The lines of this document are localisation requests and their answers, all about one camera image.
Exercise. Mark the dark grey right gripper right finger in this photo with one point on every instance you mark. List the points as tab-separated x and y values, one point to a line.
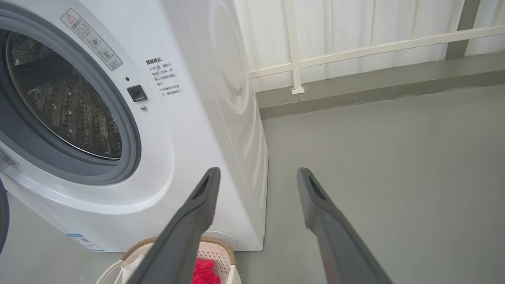
343	248

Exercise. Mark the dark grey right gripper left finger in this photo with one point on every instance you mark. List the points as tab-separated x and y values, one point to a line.
185	236

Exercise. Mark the red and white garment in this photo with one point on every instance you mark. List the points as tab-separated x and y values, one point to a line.
205	272

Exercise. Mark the black round glass washer door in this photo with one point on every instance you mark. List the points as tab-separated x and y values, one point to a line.
3	221

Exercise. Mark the cream perforated laundry basket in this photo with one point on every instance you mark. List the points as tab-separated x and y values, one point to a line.
221	252

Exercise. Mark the white washing machine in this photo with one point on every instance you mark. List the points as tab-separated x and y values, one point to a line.
189	130

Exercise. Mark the black door latch socket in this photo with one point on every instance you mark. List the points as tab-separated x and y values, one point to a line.
137	93

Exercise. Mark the stainless steel washing machine drum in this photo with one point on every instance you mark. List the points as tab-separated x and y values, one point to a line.
63	98

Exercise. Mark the round white filter cover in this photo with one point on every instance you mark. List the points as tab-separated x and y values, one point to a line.
225	238

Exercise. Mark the blue energy label sticker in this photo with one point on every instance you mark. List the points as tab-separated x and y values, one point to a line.
85	242

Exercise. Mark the white metal railing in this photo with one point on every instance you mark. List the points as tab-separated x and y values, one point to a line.
294	47

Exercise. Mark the grey warning sticker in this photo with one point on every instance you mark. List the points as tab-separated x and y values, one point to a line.
91	38

